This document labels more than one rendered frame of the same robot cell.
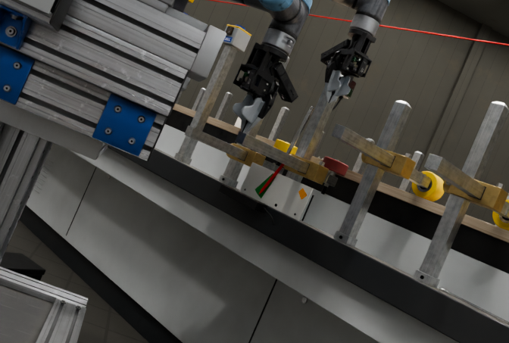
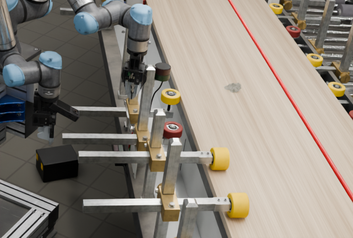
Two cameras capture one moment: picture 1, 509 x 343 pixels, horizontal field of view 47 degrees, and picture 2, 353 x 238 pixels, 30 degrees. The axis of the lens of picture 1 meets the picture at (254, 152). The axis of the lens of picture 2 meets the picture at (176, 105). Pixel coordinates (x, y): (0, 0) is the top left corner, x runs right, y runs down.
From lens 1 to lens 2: 1.98 m
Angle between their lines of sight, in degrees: 43
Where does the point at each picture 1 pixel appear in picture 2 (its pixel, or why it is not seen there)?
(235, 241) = not seen: hidden behind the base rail
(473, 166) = (163, 185)
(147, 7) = not seen: outside the picture
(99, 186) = not seen: hidden behind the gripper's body
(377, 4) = (134, 29)
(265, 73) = (39, 114)
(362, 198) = (146, 178)
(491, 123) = (168, 156)
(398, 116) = (154, 123)
